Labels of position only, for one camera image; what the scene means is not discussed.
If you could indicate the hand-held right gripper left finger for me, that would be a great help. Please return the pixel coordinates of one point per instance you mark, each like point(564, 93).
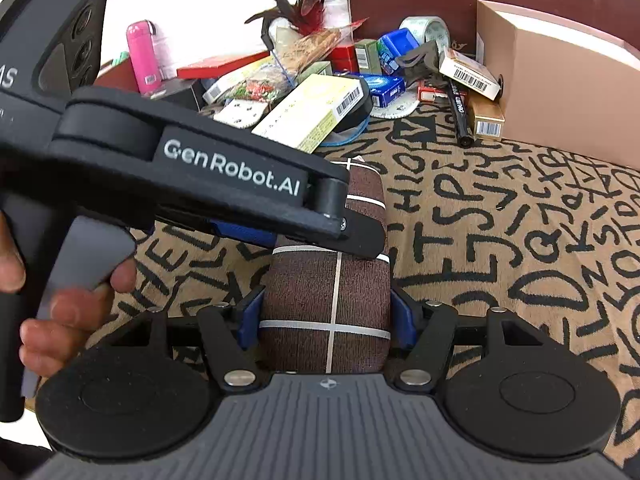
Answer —
point(250, 321)

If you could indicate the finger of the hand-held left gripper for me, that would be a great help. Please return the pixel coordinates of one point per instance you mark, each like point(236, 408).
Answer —
point(240, 232)

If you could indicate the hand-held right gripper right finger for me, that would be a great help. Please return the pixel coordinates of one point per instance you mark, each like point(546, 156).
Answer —
point(403, 321)

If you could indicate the brown checked cloth pouch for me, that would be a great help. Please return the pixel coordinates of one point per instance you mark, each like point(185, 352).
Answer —
point(325, 300)

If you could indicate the yellow white barcode box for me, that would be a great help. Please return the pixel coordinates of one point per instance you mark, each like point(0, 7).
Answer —
point(310, 107)

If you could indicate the green small box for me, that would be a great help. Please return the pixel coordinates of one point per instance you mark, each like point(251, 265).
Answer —
point(368, 56)

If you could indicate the black marker pen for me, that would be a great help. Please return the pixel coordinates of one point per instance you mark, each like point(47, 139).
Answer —
point(460, 110)

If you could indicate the gold barcode box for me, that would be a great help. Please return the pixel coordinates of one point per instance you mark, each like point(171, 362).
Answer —
point(487, 117)

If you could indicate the pink cardboard box container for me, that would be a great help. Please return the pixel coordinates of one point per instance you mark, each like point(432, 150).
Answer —
point(560, 85)

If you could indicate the person's left hand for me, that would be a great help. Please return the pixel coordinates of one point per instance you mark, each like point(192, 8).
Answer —
point(70, 310)

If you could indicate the dark red box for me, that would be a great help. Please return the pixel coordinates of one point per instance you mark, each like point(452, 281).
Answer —
point(115, 76)

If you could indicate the black box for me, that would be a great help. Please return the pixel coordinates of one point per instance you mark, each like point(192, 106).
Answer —
point(172, 92)

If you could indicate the pink thermos bottle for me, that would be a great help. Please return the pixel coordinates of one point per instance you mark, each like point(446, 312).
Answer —
point(145, 57)

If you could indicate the letter print tan blanket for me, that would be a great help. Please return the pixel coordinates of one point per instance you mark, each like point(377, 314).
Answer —
point(500, 240)

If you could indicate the clear packet red green contents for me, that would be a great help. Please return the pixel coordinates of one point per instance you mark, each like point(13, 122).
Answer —
point(255, 86)

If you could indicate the black round case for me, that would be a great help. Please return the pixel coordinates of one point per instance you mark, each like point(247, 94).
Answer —
point(358, 110)

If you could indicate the clear packet of brown sticks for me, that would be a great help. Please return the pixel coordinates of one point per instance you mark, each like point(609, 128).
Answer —
point(315, 47)

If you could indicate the white protractor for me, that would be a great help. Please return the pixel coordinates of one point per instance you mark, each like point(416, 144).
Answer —
point(397, 107)

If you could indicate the red small box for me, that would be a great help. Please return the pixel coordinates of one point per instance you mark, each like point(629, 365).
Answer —
point(342, 58)

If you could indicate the blue printed box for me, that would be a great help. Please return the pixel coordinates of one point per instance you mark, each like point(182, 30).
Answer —
point(382, 89)

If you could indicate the blue packet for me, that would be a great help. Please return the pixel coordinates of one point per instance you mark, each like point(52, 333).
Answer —
point(387, 58)

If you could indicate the red patterned box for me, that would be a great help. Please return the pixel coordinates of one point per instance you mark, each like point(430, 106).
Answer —
point(432, 92)

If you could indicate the dark red feather ornament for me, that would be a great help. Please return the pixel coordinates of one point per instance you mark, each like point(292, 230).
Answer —
point(300, 10)

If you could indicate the dark grey cloth piece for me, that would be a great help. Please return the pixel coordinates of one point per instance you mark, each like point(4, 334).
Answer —
point(415, 56)

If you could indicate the clear tape roll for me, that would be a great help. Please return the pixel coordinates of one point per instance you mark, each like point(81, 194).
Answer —
point(425, 30)

